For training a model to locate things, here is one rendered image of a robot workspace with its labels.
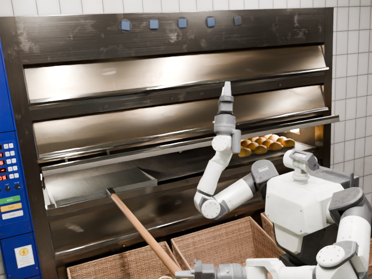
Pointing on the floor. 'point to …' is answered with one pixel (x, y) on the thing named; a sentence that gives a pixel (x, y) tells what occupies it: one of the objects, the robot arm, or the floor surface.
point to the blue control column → (11, 264)
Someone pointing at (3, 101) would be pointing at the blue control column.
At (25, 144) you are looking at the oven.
